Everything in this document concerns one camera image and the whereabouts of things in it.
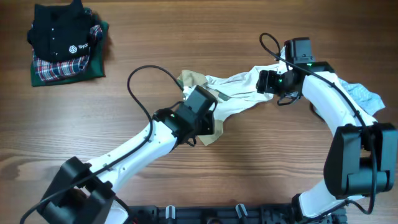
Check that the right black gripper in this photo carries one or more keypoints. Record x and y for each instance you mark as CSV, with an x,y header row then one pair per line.
x,y
265,82

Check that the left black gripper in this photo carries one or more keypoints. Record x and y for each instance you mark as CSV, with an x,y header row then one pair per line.
x,y
208,127

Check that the beige and tan shirt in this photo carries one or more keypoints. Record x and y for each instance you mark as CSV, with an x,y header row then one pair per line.
x,y
234,94

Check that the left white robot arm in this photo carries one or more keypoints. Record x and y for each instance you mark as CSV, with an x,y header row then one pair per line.
x,y
85,192

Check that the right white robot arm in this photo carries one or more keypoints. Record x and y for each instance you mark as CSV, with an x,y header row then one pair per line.
x,y
362,158

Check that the light blue patterned shirt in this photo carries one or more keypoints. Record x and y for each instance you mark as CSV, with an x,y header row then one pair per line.
x,y
370,102

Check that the green folded shirt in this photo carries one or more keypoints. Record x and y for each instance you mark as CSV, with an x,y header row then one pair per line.
x,y
94,69

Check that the red plaid folded shirt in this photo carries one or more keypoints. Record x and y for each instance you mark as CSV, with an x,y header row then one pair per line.
x,y
52,71

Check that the black folded polo shirt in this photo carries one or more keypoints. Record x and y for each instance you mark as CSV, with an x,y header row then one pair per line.
x,y
61,33

